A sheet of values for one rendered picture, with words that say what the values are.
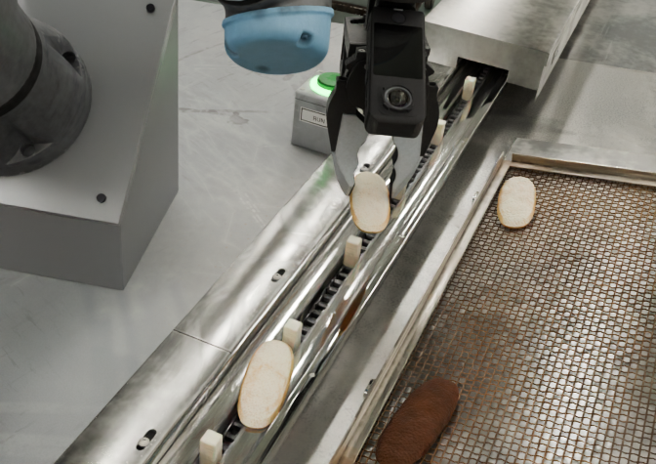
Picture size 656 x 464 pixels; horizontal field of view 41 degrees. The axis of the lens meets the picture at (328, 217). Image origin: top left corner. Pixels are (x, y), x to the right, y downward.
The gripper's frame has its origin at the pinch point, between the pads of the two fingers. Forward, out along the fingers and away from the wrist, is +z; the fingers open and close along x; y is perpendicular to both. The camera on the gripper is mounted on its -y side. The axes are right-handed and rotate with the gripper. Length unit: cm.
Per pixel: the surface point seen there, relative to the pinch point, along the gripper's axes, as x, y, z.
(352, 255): 1.0, -0.4, 7.7
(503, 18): -23, 48, 1
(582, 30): -45, 71, 11
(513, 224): -14.4, -0.1, 3.3
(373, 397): 1.5, -22.3, 4.3
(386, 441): 1.1, -27.3, 3.4
